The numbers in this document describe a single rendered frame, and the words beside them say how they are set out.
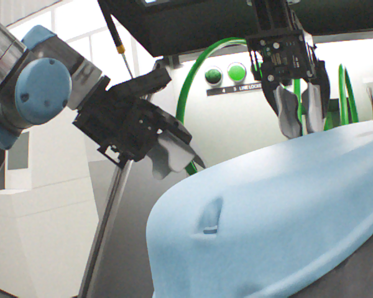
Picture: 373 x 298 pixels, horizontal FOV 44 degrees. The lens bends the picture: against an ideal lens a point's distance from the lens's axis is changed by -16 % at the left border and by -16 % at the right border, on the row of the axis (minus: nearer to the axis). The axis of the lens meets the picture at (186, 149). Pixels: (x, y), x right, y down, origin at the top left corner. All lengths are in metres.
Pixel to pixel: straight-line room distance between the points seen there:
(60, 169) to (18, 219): 0.60
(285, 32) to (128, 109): 0.31
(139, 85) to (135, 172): 0.34
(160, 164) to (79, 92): 0.18
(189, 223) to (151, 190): 0.99
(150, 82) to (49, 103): 0.27
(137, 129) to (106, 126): 0.05
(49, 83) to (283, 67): 0.26
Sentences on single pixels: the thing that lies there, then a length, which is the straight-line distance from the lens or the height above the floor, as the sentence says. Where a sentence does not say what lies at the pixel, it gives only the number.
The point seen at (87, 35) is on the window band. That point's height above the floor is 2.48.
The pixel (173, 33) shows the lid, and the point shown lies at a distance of 1.25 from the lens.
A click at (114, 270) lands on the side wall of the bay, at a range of 0.99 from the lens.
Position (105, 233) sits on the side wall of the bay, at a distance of 0.99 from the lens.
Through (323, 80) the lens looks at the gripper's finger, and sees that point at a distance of 0.60.
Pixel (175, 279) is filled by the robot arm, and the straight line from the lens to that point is 0.17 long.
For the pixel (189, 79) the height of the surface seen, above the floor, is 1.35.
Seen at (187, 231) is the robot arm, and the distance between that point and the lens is 0.16.
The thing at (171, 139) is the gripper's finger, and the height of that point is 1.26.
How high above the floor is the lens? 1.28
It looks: 3 degrees down
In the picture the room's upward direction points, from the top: 9 degrees counter-clockwise
